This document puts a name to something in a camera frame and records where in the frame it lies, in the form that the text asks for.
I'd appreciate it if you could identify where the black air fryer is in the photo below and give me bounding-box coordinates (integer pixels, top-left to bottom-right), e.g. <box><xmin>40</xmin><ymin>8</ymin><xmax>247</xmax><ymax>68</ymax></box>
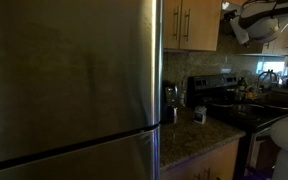
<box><xmin>162</xmin><ymin>81</ymin><xmax>180</xmax><ymax>125</ymax></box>

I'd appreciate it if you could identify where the clear spray bottle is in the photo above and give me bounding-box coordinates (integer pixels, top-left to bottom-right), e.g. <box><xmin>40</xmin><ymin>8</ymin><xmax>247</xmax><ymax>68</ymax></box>
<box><xmin>178</xmin><ymin>81</ymin><xmax>188</xmax><ymax>108</ymax></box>

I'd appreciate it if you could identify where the small white box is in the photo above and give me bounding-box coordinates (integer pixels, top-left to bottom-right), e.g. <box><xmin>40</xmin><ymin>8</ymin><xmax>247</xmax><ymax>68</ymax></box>
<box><xmin>193</xmin><ymin>105</ymin><xmax>208</xmax><ymax>125</ymax></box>

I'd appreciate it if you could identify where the black electric stove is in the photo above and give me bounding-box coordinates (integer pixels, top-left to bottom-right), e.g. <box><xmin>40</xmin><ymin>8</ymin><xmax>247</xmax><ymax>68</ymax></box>
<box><xmin>186</xmin><ymin>73</ymin><xmax>288</xmax><ymax>180</ymax></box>

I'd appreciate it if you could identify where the stainless steel fridge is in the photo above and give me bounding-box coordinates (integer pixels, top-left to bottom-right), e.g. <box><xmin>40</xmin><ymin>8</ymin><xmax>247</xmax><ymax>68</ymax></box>
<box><xmin>0</xmin><ymin>0</ymin><xmax>165</xmax><ymax>180</ymax></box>

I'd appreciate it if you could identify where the wooden upper cabinet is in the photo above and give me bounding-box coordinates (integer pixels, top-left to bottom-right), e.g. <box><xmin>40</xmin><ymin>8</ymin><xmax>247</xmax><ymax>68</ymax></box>
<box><xmin>162</xmin><ymin>0</ymin><xmax>223</xmax><ymax>53</ymax></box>

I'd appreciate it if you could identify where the wooden lower cabinet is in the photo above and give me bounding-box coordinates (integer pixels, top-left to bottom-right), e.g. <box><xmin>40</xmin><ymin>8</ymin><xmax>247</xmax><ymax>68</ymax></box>
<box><xmin>159</xmin><ymin>139</ymin><xmax>242</xmax><ymax>180</ymax></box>

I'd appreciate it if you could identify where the dark green bottle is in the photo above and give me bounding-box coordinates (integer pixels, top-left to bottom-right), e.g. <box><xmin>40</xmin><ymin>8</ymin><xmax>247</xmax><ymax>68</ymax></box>
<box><xmin>237</xmin><ymin>77</ymin><xmax>248</xmax><ymax>102</ymax></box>

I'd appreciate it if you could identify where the black range hood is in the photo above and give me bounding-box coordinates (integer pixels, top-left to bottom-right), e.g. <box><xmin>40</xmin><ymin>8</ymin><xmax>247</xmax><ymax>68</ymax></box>
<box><xmin>218</xmin><ymin>0</ymin><xmax>243</xmax><ymax>38</ymax></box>

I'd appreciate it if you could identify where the metal kitchen faucet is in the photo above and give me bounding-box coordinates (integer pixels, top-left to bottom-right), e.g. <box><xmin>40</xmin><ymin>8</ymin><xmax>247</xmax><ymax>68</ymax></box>
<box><xmin>257</xmin><ymin>69</ymin><xmax>279</xmax><ymax>90</ymax></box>

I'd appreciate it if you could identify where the kitchen sink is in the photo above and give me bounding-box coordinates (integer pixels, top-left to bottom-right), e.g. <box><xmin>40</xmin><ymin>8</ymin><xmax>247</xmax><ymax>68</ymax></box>
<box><xmin>255</xmin><ymin>90</ymin><xmax>288</xmax><ymax>112</ymax></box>

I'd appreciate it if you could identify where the long metal cabinet handle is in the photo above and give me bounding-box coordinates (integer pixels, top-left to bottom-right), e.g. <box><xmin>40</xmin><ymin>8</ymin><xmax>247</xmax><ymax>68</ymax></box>
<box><xmin>172</xmin><ymin>5</ymin><xmax>180</xmax><ymax>41</ymax></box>
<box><xmin>183</xmin><ymin>8</ymin><xmax>192</xmax><ymax>43</ymax></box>

